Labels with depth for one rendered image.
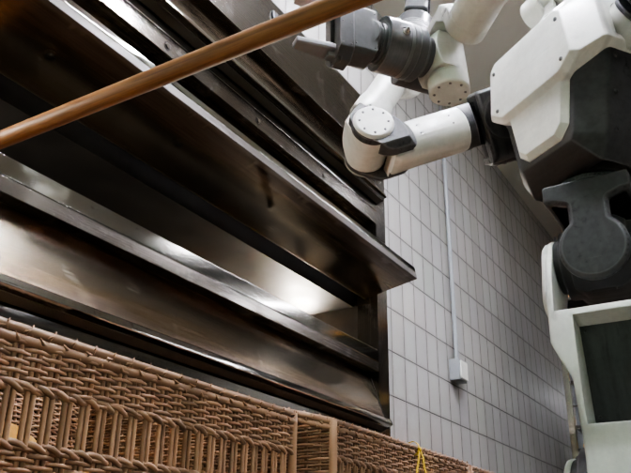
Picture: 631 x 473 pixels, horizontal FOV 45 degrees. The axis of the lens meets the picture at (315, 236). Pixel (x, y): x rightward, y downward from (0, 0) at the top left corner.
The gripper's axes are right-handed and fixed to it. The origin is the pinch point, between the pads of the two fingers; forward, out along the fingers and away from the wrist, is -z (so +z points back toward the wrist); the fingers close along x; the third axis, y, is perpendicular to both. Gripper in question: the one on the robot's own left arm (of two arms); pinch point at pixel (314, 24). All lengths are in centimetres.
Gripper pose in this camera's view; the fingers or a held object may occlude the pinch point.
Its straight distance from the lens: 117.6
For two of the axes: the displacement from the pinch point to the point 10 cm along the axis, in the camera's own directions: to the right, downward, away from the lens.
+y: -4.0, 3.7, 8.4
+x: -0.1, 9.1, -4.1
